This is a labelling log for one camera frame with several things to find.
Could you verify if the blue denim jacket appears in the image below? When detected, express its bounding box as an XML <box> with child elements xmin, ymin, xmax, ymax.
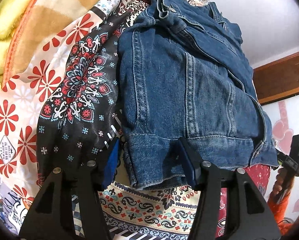
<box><xmin>118</xmin><ymin>0</ymin><xmax>278</xmax><ymax>190</ymax></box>

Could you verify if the orange right sleeve forearm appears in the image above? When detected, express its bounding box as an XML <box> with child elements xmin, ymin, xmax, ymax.
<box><xmin>267</xmin><ymin>194</ymin><xmax>293</xmax><ymax>235</ymax></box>

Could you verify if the right hand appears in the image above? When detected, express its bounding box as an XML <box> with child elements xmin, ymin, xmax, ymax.
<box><xmin>270</xmin><ymin>167</ymin><xmax>295</xmax><ymax>199</ymax></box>

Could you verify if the patchwork patterned bedspread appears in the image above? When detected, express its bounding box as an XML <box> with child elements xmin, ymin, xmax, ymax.
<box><xmin>0</xmin><ymin>0</ymin><xmax>272</xmax><ymax>240</ymax></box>

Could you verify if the tan orange-trimmed blanket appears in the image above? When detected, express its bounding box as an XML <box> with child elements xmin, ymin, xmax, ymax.
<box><xmin>2</xmin><ymin>0</ymin><xmax>99</xmax><ymax>83</ymax></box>

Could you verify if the brown wooden door frame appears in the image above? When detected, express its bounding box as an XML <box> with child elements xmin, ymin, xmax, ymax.
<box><xmin>254</xmin><ymin>52</ymin><xmax>299</xmax><ymax>105</ymax></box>

